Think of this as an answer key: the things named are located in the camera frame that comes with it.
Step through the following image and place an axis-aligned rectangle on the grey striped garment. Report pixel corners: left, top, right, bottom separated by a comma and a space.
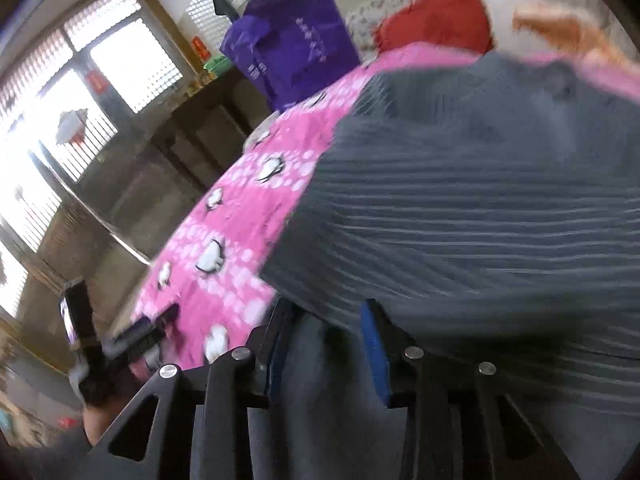
190, 52, 640, 480

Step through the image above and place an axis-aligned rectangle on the white pillow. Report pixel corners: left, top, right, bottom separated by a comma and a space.
475, 0, 532, 51

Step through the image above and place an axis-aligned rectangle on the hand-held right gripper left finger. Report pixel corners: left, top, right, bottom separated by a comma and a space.
87, 297, 296, 480

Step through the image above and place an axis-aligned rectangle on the red pillow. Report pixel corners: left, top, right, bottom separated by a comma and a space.
374, 0, 496, 56

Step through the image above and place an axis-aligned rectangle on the dark wooden cabinet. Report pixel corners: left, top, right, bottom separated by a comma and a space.
102, 65, 273, 261

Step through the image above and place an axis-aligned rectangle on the person's left forearm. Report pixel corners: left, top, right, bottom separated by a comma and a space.
81, 399, 138, 448

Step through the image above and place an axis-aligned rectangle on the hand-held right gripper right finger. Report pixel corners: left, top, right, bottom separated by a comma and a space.
361, 299, 583, 480

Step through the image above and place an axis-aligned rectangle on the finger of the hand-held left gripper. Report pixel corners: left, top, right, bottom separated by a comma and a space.
102, 306, 179, 362

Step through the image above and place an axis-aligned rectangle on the barred window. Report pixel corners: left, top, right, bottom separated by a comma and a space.
0, 0, 186, 321

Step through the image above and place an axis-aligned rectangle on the pink penguin print blanket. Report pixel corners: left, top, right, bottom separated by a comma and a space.
131, 42, 640, 376

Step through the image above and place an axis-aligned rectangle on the peach fringed cloth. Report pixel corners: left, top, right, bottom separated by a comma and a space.
512, 2, 632, 68

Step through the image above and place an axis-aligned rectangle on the purple tote bag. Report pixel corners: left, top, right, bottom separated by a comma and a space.
220, 0, 361, 113

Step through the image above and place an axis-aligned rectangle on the floral bed cover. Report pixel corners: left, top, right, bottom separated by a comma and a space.
345, 0, 640, 66

